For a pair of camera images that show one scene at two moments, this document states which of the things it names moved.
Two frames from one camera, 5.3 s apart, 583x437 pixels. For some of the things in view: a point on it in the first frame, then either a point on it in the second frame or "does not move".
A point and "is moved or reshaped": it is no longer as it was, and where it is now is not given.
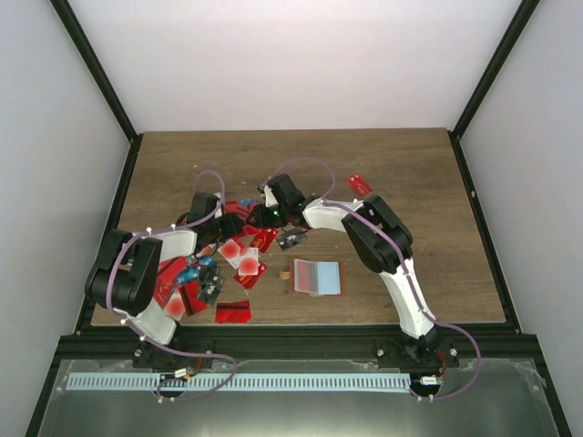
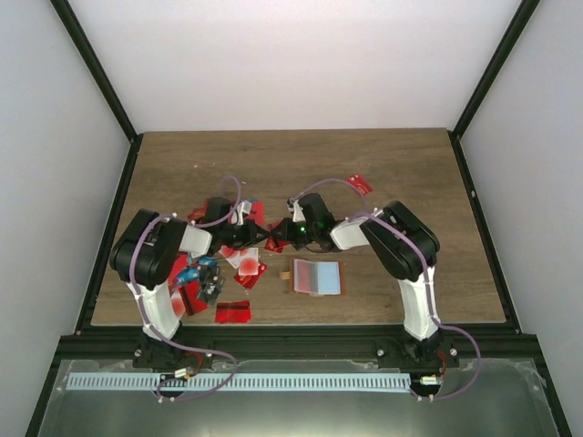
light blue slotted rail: x=158 y=381 does not move
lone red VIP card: x=359 y=184 does not move
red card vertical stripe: x=305 y=276 does not move
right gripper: x=260 y=218 to x=285 y=227
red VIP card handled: x=263 y=239 is moved or reshaped
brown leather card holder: x=320 y=279 does not move
